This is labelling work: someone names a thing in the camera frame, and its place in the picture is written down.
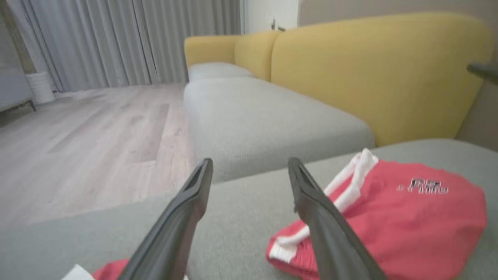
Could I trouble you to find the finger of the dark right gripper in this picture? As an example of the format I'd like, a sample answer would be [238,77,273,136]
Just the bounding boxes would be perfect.
[467,62,498,84]

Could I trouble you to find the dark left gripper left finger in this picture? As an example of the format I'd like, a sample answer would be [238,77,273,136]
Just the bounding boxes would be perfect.
[117,157,214,280]

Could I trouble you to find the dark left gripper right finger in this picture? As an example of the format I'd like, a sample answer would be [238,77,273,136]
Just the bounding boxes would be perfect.
[288,157,388,280]

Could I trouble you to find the red basketball jersey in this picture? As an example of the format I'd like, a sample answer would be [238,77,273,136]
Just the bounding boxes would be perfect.
[62,259,189,280]

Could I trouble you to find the red shorts white stripes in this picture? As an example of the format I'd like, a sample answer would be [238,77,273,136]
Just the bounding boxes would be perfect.
[266,148,487,280]

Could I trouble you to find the large grey sofa seat cushion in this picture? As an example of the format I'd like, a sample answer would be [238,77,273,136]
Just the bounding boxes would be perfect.
[0,139,498,280]

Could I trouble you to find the wide yellow sofa backrest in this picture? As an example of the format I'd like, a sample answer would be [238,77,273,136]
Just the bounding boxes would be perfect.
[271,12,494,147]

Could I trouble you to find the medium grey sofa seat cushion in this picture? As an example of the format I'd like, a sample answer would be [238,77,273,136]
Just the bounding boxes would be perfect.
[183,77,376,183]

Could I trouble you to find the small grey sofa seat cushion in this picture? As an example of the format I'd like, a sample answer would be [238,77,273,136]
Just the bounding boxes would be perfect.
[188,62,255,82]

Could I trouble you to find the yellow sofa armrest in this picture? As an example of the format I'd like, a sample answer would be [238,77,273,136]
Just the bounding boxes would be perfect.
[184,35,242,70]

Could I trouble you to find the white ribbed plant pot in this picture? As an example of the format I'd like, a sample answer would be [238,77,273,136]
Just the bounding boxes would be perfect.
[26,71,56,105]

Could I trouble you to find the narrow yellow sofa backrest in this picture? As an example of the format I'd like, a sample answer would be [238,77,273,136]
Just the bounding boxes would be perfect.
[235,31,281,82]

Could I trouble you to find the grey pleated curtain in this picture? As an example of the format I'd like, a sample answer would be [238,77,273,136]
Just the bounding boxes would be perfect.
[8,0,242,92]

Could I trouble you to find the pale green tv cabinet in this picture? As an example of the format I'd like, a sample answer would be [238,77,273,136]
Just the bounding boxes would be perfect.
[0,66,36,125]

